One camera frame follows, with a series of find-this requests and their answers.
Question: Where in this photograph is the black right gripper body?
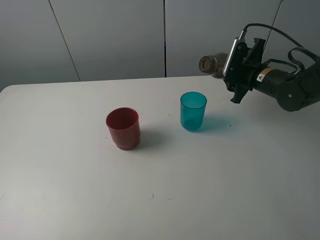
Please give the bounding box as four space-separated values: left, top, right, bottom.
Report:
223 38 266 92

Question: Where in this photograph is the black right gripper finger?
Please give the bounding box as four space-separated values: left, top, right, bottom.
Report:
230 86 249 104

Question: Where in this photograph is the brown translucent water bottle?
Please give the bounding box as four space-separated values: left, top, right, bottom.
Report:
198 52 228 79

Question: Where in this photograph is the teal translucent plastic cup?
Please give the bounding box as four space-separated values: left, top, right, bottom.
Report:
180 91 207 132

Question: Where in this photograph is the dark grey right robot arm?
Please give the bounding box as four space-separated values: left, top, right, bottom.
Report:
223 38 320 112

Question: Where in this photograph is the red plastic cup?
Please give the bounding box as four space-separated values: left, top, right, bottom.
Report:
105 107 141 151

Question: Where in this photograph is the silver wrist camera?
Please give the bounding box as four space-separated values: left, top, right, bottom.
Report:
222 36 246 77

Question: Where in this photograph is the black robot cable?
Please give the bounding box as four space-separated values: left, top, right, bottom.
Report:
241 23 320 73

